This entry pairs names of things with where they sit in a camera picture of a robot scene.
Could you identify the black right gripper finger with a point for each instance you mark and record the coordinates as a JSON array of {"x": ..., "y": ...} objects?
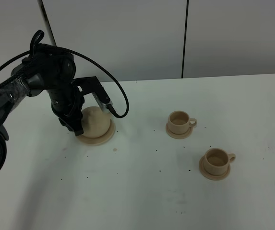
[{"x": 63, "y": 123}]

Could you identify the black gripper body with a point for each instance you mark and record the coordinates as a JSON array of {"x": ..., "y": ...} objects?
[{"x": 67, "y": 104}]

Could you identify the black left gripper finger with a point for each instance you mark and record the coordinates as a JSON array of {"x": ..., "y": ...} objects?
[{"x": 74, "y": 123}]

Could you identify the tan clay teapot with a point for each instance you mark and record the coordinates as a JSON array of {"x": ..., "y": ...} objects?
[{"x": 95, "y": 122}]

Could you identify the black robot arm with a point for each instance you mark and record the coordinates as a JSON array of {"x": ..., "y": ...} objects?
[{"x": 48, "y": 68}]

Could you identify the tan teapot saucer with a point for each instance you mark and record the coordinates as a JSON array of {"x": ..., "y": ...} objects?
[{"x": 99, "y": 140}]

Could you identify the far tan teacup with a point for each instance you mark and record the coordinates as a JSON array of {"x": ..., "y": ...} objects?
[{"x": 180, "y": 122}]

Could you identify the tan teacup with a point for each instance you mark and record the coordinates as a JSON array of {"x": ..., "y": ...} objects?
[
  {"x": 180, "y": 122},
  {"x": 216, "y": 161}
]

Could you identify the far tan cup saucer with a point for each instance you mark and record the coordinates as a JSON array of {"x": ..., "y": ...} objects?
[{"x": 179, "y": 136}]

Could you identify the tan cup saucer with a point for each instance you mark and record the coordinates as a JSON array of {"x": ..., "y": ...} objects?
[
  {"x": 210, "y": 176},
  {"x": 179, "y": 136}
]

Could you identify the near tan cup saucer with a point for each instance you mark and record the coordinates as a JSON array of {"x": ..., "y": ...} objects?
[{"x": 210, "y": 176}]

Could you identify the near tan teacup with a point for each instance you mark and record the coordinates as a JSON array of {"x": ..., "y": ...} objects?
[{"x": 216, "y": 161}]

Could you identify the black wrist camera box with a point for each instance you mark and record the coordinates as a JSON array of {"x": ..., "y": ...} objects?
[{"x": 87, "y": 85}]

